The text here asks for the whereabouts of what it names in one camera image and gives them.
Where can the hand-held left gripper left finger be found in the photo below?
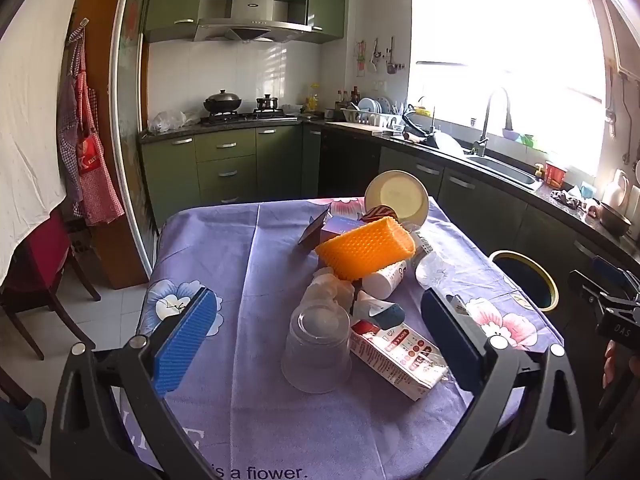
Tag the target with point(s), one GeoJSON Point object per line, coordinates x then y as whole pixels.
{"type": "Point", "coordinates": [185, 345]}

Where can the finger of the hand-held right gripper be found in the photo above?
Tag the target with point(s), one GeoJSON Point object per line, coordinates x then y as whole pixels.
{"type": "Point", "coordinates": [612, 270]}
{"type": "Point", "coordinates": [600, 292]}

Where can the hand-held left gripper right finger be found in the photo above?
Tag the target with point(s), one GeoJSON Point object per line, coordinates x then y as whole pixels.
{"type": "Point", "coordinates": [450, 340]}

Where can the white red milk carton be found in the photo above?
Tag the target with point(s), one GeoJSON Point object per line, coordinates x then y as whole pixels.
{"type": "Point", "coordinates": [400, 362]}

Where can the dark bin with yellow rim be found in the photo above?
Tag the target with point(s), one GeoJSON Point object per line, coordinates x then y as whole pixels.
{"type": "Point", "coordinates": [530, 287]}

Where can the clear plastic bottle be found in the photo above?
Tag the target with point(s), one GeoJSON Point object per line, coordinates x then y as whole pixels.
{"type": "Point", "coordinates": [435, 267]}

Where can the small white tube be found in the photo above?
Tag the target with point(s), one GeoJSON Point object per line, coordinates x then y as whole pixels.
{"type": "Point", "coordinates": [380, 310]}

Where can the clear plastic cup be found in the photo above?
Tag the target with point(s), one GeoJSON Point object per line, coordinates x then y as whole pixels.
{"type": "Point", "coordinates": [315, 355]}

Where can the clear plastic cups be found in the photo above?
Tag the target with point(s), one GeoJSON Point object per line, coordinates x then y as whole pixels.
{"type": "Point", "coordinates": [330, 285]}

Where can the round white paper bowl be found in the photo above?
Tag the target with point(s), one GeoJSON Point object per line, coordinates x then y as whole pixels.
{"type": "Point", "coordinates": [397, 197]}

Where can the purple cardboard box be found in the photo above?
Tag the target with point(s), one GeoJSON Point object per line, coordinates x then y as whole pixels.
{"type": "Point", "coordinates": [340, 232]}

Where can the person's right hand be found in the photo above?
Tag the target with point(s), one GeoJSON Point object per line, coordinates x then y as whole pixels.
{"type": "Point", "coordinates": [611, 365]}

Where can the metal bowl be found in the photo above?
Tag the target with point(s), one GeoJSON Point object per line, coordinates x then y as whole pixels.
{"type": "Point", "coordinates": [615, 220]}

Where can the black kitchen countertop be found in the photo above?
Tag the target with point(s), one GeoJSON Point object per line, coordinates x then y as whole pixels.
{"type": "Point", "coordinates": [575, 212]}

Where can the white jug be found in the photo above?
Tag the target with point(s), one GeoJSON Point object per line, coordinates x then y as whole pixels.
{"type": "Point", "coordinates": [615, 192]}

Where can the light blue small container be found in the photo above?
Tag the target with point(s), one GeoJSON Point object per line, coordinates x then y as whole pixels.
{"type": "Point", "coordinates": [587, 191]}

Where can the dark crumpled rag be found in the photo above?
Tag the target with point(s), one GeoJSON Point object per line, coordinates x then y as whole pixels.
{"type": "Point", "coordinates": [565, 198]}

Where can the purple floral tablecloth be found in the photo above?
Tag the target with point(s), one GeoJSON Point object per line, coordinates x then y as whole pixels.
{"type": "Point", "coordinates": [260, 270]}

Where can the red plastic container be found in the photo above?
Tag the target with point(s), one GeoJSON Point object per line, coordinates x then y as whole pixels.
{"type": "Point", "coordinates": [555, 175]}

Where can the small yellow object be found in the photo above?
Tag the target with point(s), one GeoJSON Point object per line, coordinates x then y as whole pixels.
{"type": "Point", "coordinates": [539, 171]}

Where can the steel kitchen sink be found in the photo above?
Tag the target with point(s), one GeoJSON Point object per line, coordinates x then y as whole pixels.
{"type": "Point", "coordinates": [505, 172]}

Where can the green plastic bowl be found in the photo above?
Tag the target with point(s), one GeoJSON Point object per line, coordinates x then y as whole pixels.
{"type": "Point", "coordinates": [527, 140]}

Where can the hanging ladle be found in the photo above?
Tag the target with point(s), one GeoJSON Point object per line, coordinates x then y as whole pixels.
{"type": "Point", "coordinates": [611, 110]}

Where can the purple plastic bowl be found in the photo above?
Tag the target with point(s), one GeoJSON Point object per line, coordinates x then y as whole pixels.
{"type": "Point", "coordinates": [511, 135]}

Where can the red wooden chair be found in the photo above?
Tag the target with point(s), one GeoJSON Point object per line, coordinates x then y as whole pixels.
{"type": "Point", "coordinates": [45, 250]}

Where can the teal shoe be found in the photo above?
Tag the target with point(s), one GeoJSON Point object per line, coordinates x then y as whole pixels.
{"type": "Point", "coordinates": [25, 420]}

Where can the green lower cabinets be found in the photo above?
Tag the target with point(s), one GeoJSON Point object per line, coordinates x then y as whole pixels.
{"type": "Point", "coordinates": [225, 170]}

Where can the white plate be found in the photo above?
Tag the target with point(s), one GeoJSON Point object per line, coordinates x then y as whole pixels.
{"type": "Point", "coordinates": [445, 144]}

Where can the red checked apron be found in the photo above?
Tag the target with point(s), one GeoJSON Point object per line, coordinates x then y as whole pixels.
{"type": "Point", "coordinates": [90, 170]}

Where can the steel kitchen faucet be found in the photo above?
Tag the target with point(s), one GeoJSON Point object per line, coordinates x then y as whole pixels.
{"type": "Point", "coordinates": [487, 110]}

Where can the black pan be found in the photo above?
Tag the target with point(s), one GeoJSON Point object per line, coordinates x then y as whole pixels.
{"type": "Point", "coordinates": [417, 127]}

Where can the clear plastic bag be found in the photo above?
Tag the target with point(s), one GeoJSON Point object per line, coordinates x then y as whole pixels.
{"type": "Point", "coordinates": [167, 122]}

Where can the gas stove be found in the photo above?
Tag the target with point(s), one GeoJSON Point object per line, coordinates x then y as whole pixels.
{"type": "Point", "coordinates": [250, 119]}

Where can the white dish rack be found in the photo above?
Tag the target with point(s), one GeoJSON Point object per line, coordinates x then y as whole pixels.
{"type": "Point", "coordinates": [370, 112]}

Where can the sliding glass door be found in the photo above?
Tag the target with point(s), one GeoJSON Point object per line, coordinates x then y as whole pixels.
{"type": "Point", "coordinates": [127, 110]}

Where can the black wok with lid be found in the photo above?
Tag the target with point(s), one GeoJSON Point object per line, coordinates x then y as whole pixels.
{"type": "Point", "coordinates": [222, 102]}

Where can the kitchen window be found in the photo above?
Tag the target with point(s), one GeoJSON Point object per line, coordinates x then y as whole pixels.
{"type": "Point", "coordinates": [500, 50]}

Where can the steel cooking pot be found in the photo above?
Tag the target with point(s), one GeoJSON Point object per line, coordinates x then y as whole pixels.
{"type": "Point", "coordinates": [267, 104]}

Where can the sauce bottles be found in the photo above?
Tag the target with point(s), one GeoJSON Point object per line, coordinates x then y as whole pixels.
{"type": "Point", "coordinates": [350, 97]}

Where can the yellow oil bottle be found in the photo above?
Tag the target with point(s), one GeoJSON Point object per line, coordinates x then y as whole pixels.
{"type": "Point", "coordinates": [313, 102]}

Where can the white hanging cloth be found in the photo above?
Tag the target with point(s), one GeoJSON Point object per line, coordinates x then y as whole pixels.
{"type": "Point", "coordinates": [30, 110]}

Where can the hanging kitchen utensils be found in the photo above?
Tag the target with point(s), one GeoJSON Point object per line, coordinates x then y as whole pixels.
{"type": "Point", "coordinates": [390, 57]}

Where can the steel range hood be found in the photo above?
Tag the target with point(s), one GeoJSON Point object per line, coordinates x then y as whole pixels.
{"type": "Point", "coordinates": [250, 10]}

